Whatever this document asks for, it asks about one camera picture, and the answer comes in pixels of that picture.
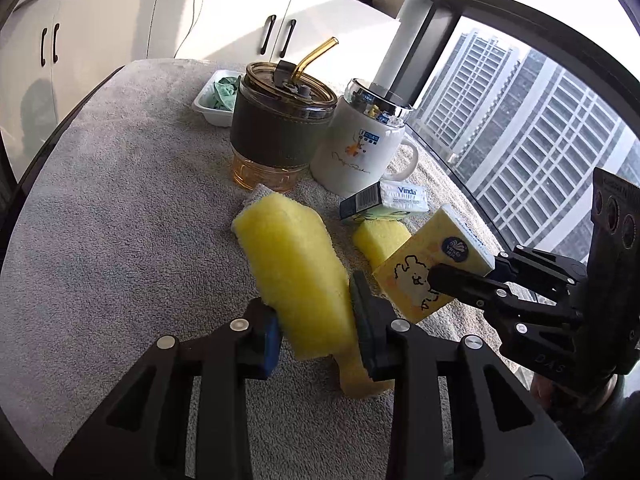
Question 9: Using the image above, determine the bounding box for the grey towel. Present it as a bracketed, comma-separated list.
[10, 58, 506, 480]

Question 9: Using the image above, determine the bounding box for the blue and white tissue pack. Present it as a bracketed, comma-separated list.
[339, 179, 430, 223]

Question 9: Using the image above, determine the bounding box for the amber glass cup green sleeve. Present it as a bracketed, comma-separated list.
[229, 60, 339, 194]

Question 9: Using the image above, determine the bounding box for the amber glass straw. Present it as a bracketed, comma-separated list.
[290, 36, 340, 83]

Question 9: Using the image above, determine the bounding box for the person's right hand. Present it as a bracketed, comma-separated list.
[529, 372, 626, 413]

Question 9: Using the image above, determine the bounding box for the green cloth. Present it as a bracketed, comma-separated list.
[207, 76, 242, 111]

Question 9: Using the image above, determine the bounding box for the small yellow sponge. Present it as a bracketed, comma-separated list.
[352, 220, 413, 271]
[337, 352, 397, 401]

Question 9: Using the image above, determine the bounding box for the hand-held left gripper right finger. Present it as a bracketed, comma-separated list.
[348, 270, 586, 480]

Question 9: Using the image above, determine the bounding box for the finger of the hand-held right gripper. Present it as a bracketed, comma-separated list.
[429, 262, 583, 369]
[487, 245, 588, 311]

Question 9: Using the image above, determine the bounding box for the yellow tissue pack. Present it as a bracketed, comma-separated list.
[371, 204, 497, 325]

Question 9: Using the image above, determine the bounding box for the white cabinet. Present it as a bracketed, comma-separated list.
[0, 0, 401, 181]

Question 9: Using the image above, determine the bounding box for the grey high-rise building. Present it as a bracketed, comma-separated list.
[415, 27, 521, 161]
[455, 50, 640, 261]

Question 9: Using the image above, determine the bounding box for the large yellow sponge white backing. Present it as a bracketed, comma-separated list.
[231, 184, 353, 361]

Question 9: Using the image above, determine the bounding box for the white mug with lid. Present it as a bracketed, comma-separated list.
[310, 78, 420, 198]

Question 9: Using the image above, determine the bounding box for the black window frame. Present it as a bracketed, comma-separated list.
[395, 0, 640, 126]

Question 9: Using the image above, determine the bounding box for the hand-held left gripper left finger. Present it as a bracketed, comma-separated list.
[52, 297, 282, 480]

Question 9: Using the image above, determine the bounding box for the white plastic tray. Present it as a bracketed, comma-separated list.
[192, 69, 246, 127]

